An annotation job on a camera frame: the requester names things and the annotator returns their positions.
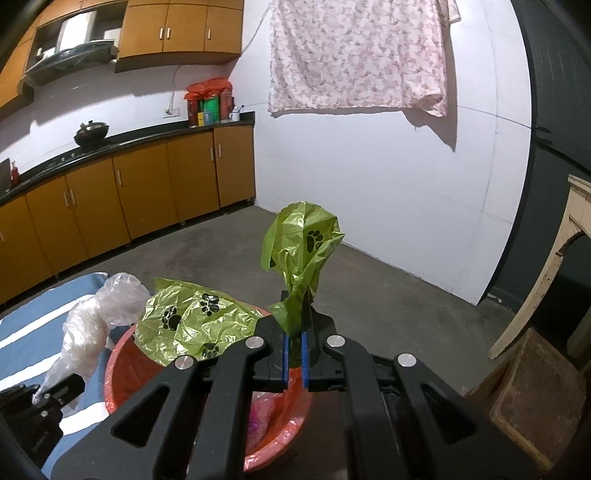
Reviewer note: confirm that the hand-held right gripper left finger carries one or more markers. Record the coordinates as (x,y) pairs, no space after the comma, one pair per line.
(285,362)

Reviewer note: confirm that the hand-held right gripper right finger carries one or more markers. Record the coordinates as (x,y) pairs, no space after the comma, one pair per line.
(304,362)

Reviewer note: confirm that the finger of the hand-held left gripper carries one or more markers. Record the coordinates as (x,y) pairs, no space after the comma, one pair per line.
(64,391)

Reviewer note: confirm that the red plastic basin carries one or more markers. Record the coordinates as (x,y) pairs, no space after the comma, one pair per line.
(124,369)

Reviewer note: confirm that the translucent white plastic bag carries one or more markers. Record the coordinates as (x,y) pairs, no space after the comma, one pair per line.
(87,318)

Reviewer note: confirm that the blue white striped cloth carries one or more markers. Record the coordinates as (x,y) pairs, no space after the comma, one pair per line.
(27,332)

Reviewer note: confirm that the orange lower kitchen cabinets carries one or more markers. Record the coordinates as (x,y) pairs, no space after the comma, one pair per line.
(138,194)

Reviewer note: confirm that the orange kitchen cabinets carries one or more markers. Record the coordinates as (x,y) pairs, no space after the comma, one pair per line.
(184,27)
(138,194)

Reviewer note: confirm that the red bottle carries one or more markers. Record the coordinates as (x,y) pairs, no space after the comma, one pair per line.
(14,175)

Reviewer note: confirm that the brown cutting board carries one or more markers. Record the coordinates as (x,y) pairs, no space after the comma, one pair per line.
(4,175)

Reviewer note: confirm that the brown wooden stool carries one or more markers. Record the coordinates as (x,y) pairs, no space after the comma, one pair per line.
(531,383)

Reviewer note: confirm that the white cup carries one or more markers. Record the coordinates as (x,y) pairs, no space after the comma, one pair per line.
(235,115)

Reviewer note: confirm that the yellow box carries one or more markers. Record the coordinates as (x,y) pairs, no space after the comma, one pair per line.
(202,119)

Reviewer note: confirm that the black wok with lid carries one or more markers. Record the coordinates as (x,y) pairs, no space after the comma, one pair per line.
(91,134)

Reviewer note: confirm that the green box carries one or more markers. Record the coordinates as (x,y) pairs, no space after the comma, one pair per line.
(210,111)

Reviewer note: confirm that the black kitchen countertop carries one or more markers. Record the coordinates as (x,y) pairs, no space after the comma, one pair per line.
(138,138)

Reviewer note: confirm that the red bag on boxes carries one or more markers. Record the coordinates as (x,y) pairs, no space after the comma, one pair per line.
(207,87)

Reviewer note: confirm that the pink floral bed sheet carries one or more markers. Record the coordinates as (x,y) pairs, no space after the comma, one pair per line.
(355,50)

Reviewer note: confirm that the glass range hood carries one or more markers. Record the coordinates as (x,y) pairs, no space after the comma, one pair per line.
(69,50)

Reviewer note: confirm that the orange upper kitchen cabinets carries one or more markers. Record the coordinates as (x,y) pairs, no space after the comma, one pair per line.
(184,27)

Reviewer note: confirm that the cream wooden frame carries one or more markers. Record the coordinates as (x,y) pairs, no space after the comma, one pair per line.
(545,277)

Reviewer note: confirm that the wall socket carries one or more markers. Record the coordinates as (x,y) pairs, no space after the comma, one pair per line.
(171,112)

